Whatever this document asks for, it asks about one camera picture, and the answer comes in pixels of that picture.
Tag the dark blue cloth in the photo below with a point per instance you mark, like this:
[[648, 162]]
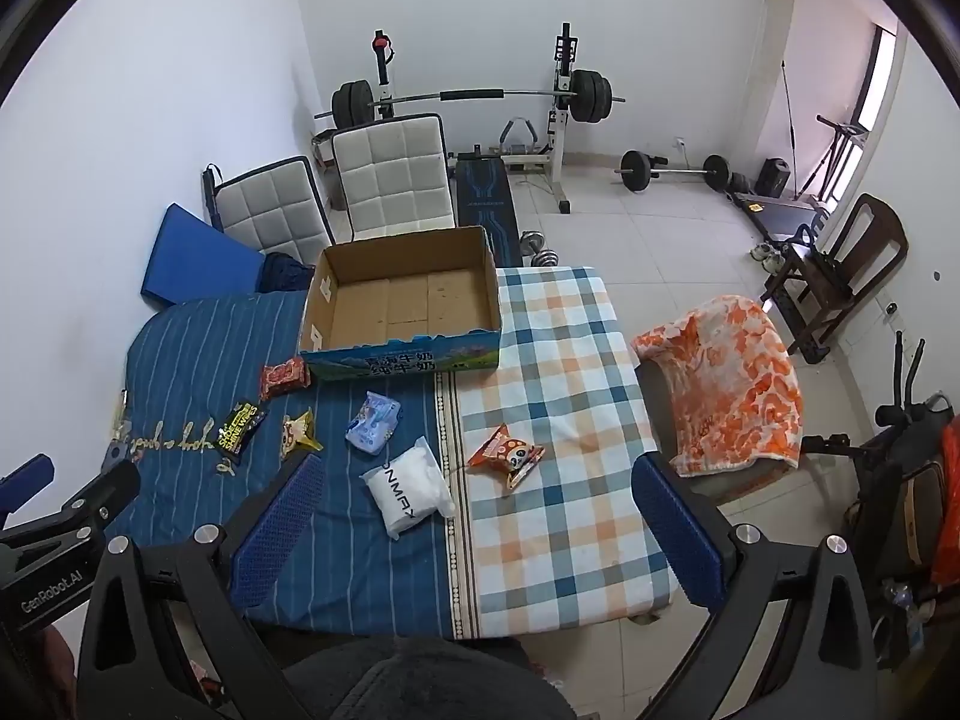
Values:
[[285, 271]]

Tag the small yellow snack packet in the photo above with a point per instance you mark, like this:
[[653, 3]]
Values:
[[300, 431]]

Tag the cardboard box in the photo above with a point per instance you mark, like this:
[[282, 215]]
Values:
[[405, 307]]

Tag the black treadmill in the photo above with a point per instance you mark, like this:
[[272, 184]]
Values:
[[780, 216]]

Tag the checked bed sheet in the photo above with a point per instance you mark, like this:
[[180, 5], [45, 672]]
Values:
[[555, 360]]

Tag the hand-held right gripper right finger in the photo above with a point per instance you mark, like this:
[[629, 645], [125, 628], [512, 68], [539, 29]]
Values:
[[675, 532]]

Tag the blue striped blanket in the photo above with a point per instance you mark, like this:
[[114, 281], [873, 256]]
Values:
[[187, 360]]

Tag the thin exercise pole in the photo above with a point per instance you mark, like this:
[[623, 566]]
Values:
[[787, 112]]

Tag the black weight bench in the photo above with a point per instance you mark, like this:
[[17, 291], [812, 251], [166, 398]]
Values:
[[484, 195]]

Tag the chrome dumbbell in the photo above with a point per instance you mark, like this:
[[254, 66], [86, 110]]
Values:
[[529, 238], [546, 257]]

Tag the window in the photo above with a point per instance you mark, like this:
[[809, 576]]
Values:
[[879, 75]]

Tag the black speaker box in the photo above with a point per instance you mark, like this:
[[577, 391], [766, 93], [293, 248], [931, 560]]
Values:
[[772, 176]]

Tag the blue foam mat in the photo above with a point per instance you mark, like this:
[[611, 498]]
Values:
[[199, 255]]

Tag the white soft packet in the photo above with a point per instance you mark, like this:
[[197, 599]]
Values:
[[409, 491]]

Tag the white quilted chair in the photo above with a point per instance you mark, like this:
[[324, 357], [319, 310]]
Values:
[[270, 210], [394, 172]]

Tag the orange panda snack packet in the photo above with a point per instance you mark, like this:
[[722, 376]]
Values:
[[504, 456]]

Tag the red orange cloth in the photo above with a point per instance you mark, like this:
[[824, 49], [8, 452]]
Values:
[[949, 510]]

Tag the long barbell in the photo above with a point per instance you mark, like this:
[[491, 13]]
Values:
[[469, 95]]

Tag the orange floral towel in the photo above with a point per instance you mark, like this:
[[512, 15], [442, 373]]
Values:
[[735, 382]]

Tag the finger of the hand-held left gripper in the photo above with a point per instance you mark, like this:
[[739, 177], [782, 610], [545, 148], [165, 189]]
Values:
[[26, 478], [97, 495]]

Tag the blue tissue packet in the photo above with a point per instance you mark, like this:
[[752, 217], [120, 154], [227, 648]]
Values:
[[373, 421]]

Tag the red floral snack packet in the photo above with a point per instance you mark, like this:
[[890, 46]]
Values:
[[283, 377]]

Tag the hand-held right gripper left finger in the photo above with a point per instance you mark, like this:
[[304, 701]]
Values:
[[277, 529]]

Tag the white barbell rack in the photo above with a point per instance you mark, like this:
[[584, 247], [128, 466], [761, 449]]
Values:
[[561, 142]]

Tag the short barbell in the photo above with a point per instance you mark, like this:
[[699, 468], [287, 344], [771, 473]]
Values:
[[636, 169]]

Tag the white sneaker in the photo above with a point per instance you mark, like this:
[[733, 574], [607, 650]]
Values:
[[759, 250], [774, 259]]

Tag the dark wooden chair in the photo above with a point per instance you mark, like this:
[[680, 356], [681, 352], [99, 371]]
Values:
[[870, 240]]

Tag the blue black stick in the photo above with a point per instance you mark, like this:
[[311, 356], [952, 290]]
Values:
[[208, 195]]

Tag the black yellow wipes packet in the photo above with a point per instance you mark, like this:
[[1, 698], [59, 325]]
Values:
[[238, 426]]

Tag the brown black bag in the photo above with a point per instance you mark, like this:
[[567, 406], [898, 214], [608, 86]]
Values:
[[909, 510]]

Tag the black scooter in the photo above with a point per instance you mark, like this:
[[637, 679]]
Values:
[[900, 420]]

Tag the olive padded chair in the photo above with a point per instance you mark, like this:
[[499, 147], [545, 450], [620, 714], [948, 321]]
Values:
[[658, 409]]

